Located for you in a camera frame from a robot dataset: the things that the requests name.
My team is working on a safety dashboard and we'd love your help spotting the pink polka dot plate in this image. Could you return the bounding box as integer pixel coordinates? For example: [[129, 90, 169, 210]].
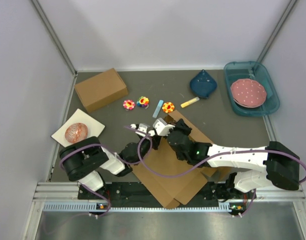
[[230, 78, 267, 109]]

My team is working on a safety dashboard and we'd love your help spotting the white square board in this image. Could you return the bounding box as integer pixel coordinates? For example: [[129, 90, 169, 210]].
[[51, 108, 105, 147]]

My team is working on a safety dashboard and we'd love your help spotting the orange plush flower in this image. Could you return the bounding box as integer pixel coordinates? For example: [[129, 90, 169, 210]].
[[162, 102, 175, 114]]

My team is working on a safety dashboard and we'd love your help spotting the light blue highlighter pen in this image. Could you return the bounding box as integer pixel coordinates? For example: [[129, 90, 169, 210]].
[[152, 100, 164, 119]]

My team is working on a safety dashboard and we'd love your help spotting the dark blue teardrop dish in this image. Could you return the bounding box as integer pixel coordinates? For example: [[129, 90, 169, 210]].
[[189, 69, 218, 99]]

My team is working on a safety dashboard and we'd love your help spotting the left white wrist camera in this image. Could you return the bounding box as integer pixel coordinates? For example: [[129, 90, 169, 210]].
[[130, 123, 150, 138]]

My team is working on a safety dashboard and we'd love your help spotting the pink plush flower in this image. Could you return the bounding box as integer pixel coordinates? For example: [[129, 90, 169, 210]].
[[123, 99, 136, 111]]

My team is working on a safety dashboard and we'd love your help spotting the teal transparent plastic bin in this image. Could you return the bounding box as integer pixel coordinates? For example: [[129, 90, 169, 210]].
[[223, 61, 280, 117]]

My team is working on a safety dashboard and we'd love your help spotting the yellow highlighter pen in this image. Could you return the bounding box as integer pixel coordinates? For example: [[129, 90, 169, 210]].
[[180, 97, 200, 108]]

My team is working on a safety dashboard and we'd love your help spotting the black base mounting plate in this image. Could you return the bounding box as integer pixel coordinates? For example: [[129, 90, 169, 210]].
[[77, 181, 256, 209]]

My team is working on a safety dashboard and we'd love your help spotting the closed brown cardboard box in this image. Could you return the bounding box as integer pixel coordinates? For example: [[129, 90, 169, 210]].
[[74, 68, 129, 113]]

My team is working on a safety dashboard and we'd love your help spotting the red patterned bowl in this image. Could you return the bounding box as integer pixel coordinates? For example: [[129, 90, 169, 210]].
[[64, 122, 89, 144]]

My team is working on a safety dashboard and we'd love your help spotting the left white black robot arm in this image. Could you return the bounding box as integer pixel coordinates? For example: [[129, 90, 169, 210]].
[[59, 130, 161, 199]]

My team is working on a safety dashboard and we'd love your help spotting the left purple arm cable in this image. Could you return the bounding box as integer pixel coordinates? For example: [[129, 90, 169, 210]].
[[59, 124, 154, 218]]

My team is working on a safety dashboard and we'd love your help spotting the grey slotted cable duct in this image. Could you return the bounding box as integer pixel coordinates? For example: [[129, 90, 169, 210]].
[[42, 201, 246, 213]]

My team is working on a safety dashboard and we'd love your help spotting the rainbow plush flower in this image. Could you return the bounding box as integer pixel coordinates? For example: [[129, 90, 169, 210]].
[[136, 96, 150, 109]]

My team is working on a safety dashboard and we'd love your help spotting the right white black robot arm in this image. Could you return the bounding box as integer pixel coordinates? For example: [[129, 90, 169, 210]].
[[166, 119, 300, 198]]

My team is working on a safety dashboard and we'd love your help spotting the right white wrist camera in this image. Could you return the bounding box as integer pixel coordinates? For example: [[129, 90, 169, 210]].
[[153, 118, 175, 137]]

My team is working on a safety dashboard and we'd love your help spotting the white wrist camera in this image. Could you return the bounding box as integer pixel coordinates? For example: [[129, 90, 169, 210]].
[[130, 123, 150, 138], [153, 118, 175, 137]]

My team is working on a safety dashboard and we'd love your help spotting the brown cardboard box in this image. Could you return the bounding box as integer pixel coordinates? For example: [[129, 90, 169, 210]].
[[74, 68, 129, 113], [129, 109, 231, 210]]

